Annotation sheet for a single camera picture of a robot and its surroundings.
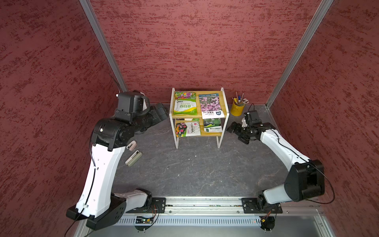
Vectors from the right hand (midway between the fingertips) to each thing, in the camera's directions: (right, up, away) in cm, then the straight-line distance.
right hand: (231, 135), depth 86 cm
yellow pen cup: (+10, +16, +21) cm, 28 cm away
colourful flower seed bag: (-27, +4, 0) cm, 27 cm away
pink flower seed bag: (-14, +17, -12) cm, 25 cm away
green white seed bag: (-27, +18, -12) cm, 35 cm away
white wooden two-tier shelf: (-19, +13, -15) cm, 27 cm away
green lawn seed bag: (-11, +6, +2) cm, 13 cm away
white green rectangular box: (-60, -15, +3) cm, 62 cm away
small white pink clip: (-64, -8, +9) cm, 65 cm away
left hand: (-37, +11, -25) cm, 46 cm away
